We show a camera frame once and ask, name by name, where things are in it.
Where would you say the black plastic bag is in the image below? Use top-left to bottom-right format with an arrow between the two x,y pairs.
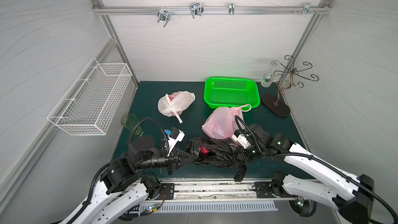
187,138 -> 246,168

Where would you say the red apple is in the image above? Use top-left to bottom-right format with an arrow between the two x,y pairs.
200,146 -> 210,156

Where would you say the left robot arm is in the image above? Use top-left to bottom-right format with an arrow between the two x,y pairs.
62,117 -> 195,224

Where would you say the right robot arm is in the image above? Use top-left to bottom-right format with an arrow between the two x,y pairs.
234,115 -> 398,224

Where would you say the pink plastic bag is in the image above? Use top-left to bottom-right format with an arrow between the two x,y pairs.
202,104 -> 252,140

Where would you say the white plastic bag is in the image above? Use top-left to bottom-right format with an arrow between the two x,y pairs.
158,91 -> 196,123

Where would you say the white vent strip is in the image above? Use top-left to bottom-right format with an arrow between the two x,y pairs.
156,200 -> 278,213

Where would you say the metal hook stand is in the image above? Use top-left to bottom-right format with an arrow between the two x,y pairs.
260,55 -> 319,117

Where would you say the clear glass bottle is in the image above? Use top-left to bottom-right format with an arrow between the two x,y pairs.
261,67 -> 274,88

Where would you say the green plastic basket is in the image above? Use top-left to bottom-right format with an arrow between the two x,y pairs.
204,77 -> 261,109

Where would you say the metal clamp hook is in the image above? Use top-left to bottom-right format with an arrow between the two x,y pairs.
229,3 -> 235,16
157,8 -> 170,27
292,3 -> 318,15
189,3 -> 204,18

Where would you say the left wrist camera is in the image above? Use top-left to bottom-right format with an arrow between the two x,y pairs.
165,128 -> 185,156

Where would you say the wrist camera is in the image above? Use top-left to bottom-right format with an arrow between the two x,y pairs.
165,128 -> 185,156
231,130 -> 253,149

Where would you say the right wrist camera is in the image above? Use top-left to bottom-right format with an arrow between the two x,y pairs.
231,130 -> 253,149

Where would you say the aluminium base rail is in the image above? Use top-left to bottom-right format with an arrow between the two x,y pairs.
121,177 -> 330,203

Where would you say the white wire basket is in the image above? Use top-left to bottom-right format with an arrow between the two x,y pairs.
47,58 -> 132,136

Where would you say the metal crossbar rail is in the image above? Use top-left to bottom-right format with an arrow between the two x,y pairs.
93,5 -> 332,16

